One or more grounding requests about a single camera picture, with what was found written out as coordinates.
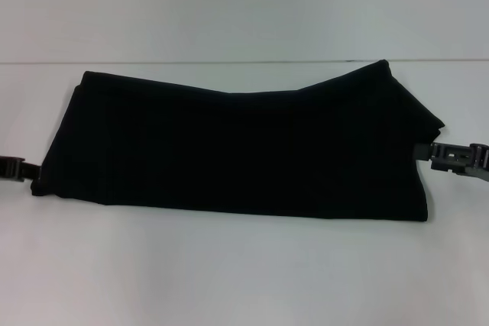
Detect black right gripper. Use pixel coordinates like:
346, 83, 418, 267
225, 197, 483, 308
413, 142, 489, 182

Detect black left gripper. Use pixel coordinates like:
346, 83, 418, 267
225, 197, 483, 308
0, 154, 44, 182

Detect black shirt with FREE print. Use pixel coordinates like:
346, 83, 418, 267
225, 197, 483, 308
30, 59, 446, 224

